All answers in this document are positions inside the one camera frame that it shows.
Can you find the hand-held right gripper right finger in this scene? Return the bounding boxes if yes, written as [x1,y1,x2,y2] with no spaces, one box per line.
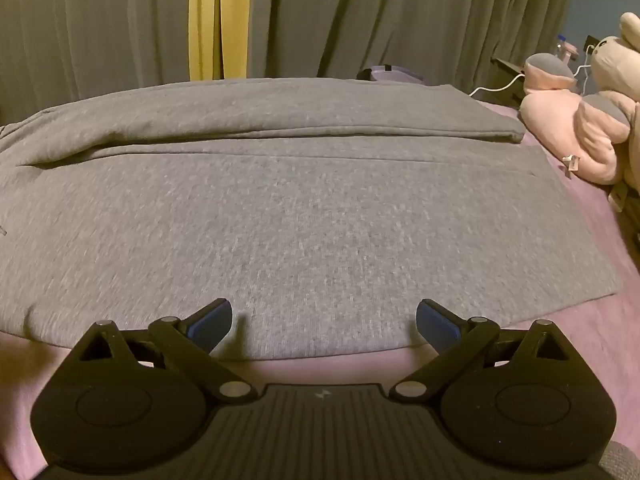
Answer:
[390,298,577,404]

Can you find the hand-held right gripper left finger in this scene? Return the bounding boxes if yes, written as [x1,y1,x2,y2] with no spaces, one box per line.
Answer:
[66,298,256,404]

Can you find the grey pants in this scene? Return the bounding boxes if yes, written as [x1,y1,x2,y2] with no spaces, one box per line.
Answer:
[0,77,626,363]

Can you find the pink blanket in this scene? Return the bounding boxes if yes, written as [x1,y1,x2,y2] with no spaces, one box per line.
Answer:
[0,95,640,480]

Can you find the person's grey knit clothing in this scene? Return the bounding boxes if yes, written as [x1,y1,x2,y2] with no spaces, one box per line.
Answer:
[597,440,640,480]

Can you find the pink plush toy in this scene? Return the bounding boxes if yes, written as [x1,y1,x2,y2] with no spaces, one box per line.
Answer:
[519,51,640,185]

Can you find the dark nightstand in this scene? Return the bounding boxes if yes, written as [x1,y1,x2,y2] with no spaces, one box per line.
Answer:
[489,35,601,109]

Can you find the yellow curtain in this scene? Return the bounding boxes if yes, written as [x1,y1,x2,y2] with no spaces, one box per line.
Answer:
[187,0,250,82]

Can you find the clear plastic bottle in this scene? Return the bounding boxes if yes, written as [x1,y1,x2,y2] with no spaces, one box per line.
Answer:
[552,34,581,64]

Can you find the grey-green curtain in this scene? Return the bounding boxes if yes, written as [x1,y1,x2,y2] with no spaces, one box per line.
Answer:
[0,0,194,126]
[246,0,583,96]

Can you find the cream plush toy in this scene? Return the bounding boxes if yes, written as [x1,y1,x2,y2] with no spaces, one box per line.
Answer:
[591,11,640,188]

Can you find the white cable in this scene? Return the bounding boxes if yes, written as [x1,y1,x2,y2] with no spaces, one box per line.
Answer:
[467,42,597,99]

